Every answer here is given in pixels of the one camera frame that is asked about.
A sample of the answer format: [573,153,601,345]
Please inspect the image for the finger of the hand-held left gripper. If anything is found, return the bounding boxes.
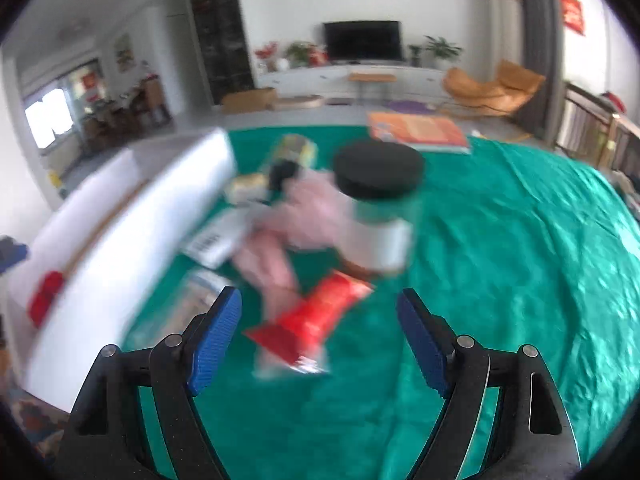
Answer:
[0,237,28,274]

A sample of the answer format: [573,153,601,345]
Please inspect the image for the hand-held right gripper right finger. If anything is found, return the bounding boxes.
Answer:
[396,287,583,480]

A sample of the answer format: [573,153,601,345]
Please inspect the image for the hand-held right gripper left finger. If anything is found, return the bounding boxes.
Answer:
[52,286,243,480]

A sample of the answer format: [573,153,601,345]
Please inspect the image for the pink mesh bath sponge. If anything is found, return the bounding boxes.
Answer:
[232,170,358,321]

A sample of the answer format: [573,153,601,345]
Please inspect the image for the red item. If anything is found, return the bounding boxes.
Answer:
[27,271,66,328]

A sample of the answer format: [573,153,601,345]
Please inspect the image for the clear plastic packet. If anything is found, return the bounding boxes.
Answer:
[127,269,236,351]

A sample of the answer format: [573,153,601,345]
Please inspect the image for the red snack packet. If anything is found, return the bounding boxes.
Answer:
[242,269,376,378]

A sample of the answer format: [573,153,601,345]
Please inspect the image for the white printed packet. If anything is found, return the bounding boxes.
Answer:
[180,207,256,268]

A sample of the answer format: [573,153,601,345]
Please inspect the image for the clear jar with black lid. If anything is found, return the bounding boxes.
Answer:
[332,140,426,278]

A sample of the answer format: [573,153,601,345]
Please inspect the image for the green satin tablecloth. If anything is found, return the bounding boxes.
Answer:
[122,125,640,480]

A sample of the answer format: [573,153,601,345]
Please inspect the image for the white storage box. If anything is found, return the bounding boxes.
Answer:
[0,127,238,413]

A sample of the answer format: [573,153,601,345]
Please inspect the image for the cluttered dining table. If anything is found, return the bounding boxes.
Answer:
[82,75,171,141]

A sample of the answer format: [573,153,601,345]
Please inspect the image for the yellow can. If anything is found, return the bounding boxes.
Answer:
[270,134,319,168]

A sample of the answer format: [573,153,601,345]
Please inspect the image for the orange book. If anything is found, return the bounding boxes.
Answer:
[367,111,473,155]

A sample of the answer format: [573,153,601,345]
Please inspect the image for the purple mat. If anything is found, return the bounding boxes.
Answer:
[382,100,438,116]

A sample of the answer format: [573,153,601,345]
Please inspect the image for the cardboard box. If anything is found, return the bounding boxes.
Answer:
[220,87,277,114]

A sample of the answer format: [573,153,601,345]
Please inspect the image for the round wooden tray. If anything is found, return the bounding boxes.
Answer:
[272,94,323,111]

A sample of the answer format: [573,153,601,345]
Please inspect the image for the orange lounge chair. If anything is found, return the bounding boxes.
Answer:
[442,59,547,118]

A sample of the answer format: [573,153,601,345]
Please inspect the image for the white television cabinet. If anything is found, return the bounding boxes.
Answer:
[255,62,451,103]

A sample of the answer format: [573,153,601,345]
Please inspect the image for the wooden chair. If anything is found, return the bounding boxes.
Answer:
[555,82,640,171]

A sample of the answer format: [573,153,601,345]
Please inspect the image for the red flowers in vase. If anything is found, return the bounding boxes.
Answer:
[255,42,278,72]

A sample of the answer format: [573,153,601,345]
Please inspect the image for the large green potted plant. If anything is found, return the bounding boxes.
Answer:
[422,35,463,68]

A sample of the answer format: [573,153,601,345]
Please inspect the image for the dark bookshelf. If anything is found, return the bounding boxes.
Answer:
[186,0,255,106]

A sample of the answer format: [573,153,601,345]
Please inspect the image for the green leafy potted plant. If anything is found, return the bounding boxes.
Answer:
[285,41,313,68]

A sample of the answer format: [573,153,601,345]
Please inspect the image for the grey curtain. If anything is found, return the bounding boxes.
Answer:
[510,0,566,146]

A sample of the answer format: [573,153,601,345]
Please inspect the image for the black television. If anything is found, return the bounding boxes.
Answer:
[323,20,403,63]

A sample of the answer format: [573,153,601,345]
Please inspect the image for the red wall poster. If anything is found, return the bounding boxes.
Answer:
[559,0,587,37]

